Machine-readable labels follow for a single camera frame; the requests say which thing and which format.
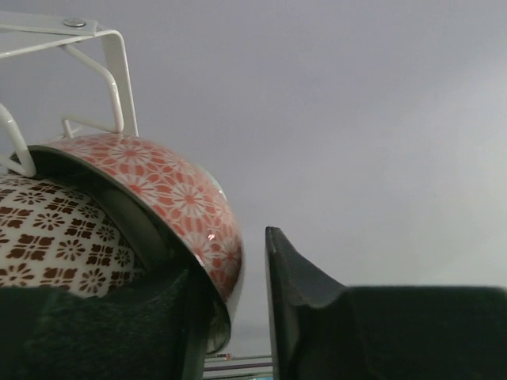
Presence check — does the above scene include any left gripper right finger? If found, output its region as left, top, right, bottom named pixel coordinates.
left=265, top=226, right=506, bottom=379

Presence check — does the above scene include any brown tile pattern bowl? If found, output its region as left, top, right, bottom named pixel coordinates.
left=1, top=174, right=146, bottom=297

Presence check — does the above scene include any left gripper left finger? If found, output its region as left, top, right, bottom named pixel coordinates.
left=1, top=270, right=210, bottom=379

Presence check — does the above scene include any white wire dish rack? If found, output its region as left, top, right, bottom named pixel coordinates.
left=1, top=11, right=139, bottom=177

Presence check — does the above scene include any green leaf pattern bowl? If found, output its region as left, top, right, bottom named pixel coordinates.
left=45, top=134, right=243, bottom=354

